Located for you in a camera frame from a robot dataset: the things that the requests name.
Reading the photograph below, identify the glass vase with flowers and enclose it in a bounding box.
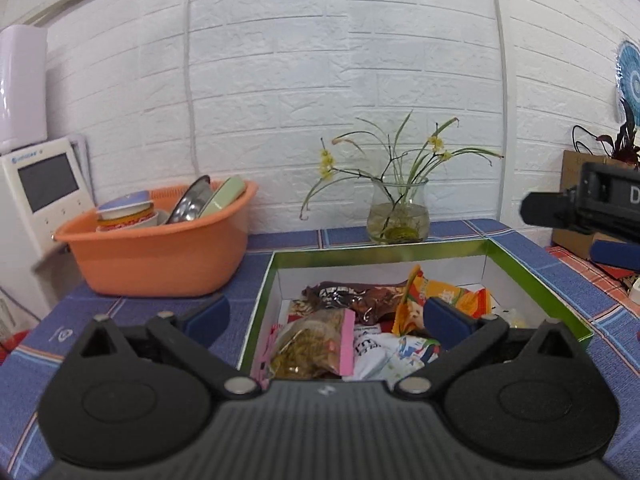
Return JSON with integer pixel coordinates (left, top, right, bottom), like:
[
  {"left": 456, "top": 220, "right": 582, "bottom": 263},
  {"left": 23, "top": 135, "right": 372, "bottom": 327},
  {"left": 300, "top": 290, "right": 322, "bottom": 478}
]
[{"left": 298, "top": 113, "right": 503, "bottom": 245}]

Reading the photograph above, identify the orange plastic basin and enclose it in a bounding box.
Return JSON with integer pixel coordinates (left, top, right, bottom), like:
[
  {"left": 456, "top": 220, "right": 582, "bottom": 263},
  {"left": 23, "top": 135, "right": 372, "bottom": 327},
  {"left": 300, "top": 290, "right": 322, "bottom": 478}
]
[{"left": 54, "top": 181, "right": 258, "bottom": 297}]

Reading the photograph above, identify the white illustrated snack bag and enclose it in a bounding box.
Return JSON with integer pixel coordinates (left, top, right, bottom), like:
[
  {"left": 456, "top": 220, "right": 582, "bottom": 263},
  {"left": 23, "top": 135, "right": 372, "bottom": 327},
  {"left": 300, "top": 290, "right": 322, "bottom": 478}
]
[{"left": 344, "top": 325, "right": 440, "bottom": 388}]

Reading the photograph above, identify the dark red leafy plant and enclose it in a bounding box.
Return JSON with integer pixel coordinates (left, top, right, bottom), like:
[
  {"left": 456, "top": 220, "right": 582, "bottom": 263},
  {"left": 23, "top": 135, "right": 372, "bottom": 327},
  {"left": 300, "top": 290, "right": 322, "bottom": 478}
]
[{"left": 597, "top": 98, "right": 639, "bottom": 169}]

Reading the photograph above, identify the green cardboard box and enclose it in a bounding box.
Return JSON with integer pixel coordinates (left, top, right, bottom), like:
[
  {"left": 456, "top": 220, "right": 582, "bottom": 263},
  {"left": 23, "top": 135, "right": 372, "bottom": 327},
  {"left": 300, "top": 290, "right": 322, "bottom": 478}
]
[{"left": 238, "top": 238, "right": 593, "bottom": 380}]

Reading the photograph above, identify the white screen appliance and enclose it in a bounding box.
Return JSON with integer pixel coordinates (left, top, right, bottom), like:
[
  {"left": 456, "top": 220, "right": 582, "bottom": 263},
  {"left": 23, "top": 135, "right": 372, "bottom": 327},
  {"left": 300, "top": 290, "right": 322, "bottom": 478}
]
[{"left": 1, "top": 139, "right": 94, "bottom": 326}]

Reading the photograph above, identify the instant noodle cup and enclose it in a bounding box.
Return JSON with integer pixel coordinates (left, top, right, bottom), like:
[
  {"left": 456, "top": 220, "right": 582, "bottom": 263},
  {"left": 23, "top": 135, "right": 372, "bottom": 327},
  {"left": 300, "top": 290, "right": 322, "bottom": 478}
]
[{"left": 96, "top": 191, "right": 155, "bottom": 232}]

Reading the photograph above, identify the pink clear dried snack bag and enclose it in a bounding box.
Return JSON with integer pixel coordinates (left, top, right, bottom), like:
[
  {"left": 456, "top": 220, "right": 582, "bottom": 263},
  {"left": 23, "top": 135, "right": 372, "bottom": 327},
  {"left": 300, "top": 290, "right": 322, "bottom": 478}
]
[{"left": 266, "top": 309, "right": 355, "bottom": 380}]

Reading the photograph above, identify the green plate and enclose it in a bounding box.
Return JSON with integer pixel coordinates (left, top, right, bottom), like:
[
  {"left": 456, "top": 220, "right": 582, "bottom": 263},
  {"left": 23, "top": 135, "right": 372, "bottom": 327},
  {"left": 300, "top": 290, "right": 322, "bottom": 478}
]
[{"left": 198, "top": 176, "right": 246, "bottom": 219}]

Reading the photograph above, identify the blue paper fan decoration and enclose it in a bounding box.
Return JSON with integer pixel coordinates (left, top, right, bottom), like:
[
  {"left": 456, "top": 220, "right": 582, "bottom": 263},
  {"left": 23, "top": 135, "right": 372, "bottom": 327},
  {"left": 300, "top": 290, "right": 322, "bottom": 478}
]
[{"left": 615, "top": 40, "right": 640, "bottom": 125}]

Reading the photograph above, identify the brown paper bag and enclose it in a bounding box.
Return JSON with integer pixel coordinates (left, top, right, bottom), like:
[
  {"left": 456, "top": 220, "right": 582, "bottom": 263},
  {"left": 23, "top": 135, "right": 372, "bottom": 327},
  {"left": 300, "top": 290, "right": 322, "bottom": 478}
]
[{"left": 552, "top": 151, "right": 639, "bottom": 268}]

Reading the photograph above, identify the white water purifier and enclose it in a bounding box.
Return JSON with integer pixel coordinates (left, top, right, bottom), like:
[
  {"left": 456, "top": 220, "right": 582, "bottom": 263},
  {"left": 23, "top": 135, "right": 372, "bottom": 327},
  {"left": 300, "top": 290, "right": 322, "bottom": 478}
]
[{"left": 0, "top": 24, "right": 48, "bottom": 155}]

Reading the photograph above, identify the metal bowl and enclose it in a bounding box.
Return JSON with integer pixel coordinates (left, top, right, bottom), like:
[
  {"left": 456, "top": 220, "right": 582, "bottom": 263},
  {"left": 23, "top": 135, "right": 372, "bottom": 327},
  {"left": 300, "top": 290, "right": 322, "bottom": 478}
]
[{"left": 166, "top": 176, "right": 213, "bottom": 224}]

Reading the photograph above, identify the orange snack packet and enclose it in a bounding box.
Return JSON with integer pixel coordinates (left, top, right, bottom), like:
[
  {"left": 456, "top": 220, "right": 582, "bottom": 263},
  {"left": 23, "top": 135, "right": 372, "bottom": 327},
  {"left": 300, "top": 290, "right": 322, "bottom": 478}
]
[{"left": 392, "top": 264, "right": 491, "bottom": 342}]

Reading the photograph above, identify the dark red crinkly snack bag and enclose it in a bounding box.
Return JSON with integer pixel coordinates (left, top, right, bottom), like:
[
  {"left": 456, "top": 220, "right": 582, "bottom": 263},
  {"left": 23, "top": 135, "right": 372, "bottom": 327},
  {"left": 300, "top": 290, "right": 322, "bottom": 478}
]
[{"left": 302, "top": 281, "right": 407, "bottom": 325}]

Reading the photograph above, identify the blue checked tablecloth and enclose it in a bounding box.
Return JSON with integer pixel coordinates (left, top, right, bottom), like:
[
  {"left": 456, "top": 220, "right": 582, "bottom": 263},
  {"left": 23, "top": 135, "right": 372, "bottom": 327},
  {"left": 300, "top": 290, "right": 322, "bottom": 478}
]
[{"left": 1, "top": 219, "right": 639, "bottom": 479}]

